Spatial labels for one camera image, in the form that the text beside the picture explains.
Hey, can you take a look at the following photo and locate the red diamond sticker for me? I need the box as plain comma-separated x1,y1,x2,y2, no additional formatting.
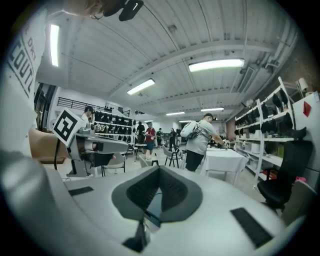
302,100,313,118

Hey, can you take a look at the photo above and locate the black head-worn camera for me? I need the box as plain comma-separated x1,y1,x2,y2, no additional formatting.
118,0,145,23

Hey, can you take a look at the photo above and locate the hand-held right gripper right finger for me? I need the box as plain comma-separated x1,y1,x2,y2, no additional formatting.
149,164,289,256

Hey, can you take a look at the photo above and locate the black balcony railing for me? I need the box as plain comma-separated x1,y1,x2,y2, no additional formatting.
57,96,107,111

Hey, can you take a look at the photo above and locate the grey chair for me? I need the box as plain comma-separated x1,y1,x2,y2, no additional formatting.
100,151,128,178
163,144,184,169

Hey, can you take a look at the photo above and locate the person's chin and neck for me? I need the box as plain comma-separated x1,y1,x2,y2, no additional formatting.
62,0,121,20

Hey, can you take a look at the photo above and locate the person's left forearm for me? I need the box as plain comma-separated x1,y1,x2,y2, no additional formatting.
27,128,68,165

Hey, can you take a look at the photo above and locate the white shelf with black items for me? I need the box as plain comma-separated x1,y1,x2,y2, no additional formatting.
93,109,138,144

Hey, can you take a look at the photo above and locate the person's white printed shirt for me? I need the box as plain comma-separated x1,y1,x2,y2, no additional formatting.
3,7,49,161

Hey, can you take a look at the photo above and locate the brown cardboard sheet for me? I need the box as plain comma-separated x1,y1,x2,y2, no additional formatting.
280,178,319,227

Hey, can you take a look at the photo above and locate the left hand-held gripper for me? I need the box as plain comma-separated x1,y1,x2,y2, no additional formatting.
50,106,130,178

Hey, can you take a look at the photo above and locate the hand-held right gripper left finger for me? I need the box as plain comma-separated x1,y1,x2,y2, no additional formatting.
0,148,162,255

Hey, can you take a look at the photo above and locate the white paper roll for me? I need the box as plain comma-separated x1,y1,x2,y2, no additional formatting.
298,77,310,92

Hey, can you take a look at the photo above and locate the table with white cloth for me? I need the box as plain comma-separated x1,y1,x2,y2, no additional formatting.
200,147,250,186

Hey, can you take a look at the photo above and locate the white storage rack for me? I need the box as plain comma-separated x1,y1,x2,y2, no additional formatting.
234,76,302,187

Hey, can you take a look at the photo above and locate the white board panel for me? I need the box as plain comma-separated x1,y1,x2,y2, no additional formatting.
291,91,320,173

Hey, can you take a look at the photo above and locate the black swivel chair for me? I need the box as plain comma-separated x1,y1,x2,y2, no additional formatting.
256,126,315,211

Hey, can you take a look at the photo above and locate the small round wooden table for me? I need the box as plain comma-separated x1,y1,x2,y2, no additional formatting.
133,142,149,165

